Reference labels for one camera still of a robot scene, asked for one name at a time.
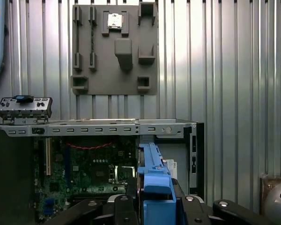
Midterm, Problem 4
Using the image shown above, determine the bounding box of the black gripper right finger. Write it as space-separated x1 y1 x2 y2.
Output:
172 178 265 225

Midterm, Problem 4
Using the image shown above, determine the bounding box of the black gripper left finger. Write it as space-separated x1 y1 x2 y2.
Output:
44 177 140 225

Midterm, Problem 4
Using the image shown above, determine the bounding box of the hard disk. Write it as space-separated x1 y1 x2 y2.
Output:
136 142 186 225

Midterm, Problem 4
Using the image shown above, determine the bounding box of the black RAM slot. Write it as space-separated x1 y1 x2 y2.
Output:
71 195 108 203

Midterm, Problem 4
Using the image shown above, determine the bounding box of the metal socket cover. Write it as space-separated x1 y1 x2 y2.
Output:
111 164 136 188

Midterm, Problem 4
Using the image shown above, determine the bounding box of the green motherboard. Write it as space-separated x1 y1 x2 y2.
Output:
34 135 141 222

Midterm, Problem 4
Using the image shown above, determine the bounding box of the white expansion slot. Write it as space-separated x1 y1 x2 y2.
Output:
45 137 51 177

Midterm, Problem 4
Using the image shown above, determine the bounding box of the black open PC case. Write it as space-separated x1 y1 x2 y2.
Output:
0 118 206 225

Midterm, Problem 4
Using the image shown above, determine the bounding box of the grey parts rack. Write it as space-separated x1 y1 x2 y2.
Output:
70 1 160 96

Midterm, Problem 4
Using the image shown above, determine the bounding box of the black latch with blue mark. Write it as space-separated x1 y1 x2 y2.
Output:
12 94 34 103

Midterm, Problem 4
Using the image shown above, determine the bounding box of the silver CPU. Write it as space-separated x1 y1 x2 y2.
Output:
107 13 123 29

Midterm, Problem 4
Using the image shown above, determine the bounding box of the red black fan wire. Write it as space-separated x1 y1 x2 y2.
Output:
65 140 114 150

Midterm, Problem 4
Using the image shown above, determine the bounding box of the metal hinged slot bracket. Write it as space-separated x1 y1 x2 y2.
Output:
0 95 53 125

